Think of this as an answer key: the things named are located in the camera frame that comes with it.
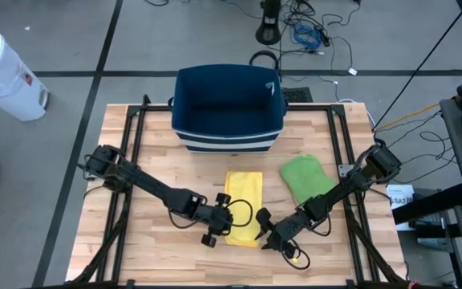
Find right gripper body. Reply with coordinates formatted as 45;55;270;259
255;207;308;258

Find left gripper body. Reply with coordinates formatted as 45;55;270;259
201;193;234;248

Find yellow microfiber towel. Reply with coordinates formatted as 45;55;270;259
223;171;264;248

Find green microfiber towel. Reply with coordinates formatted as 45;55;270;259
280;155;335;206

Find white printed paper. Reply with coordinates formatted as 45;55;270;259
386;184;416;232

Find navy white striped fabric basket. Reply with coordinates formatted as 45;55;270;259
168;63;289;154

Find black equipment box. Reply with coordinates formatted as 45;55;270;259
281;87;314;104

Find black stand base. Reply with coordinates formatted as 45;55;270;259
254;0;282;46

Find thin black pole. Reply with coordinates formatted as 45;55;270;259
372;0;462;132

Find white trash can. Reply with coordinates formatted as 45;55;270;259
0;26;51;122

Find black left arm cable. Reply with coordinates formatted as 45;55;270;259
168;199;254;230

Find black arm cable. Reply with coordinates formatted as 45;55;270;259
281;238;311;271
168;199;254;230

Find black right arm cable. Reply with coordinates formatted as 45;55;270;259
281;238;311;271

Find black metal table frame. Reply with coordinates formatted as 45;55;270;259
70;94;407;289

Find coiled black cable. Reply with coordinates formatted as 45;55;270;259
249;50;281;74

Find yellow floor cable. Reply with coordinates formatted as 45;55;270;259
373;82;462;133

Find loose black floor cable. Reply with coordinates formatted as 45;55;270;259
391;110;461;185

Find blue floor cable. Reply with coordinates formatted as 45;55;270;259
293;23;322;51

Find tangled black floor cables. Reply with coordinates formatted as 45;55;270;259
278;0;363;77

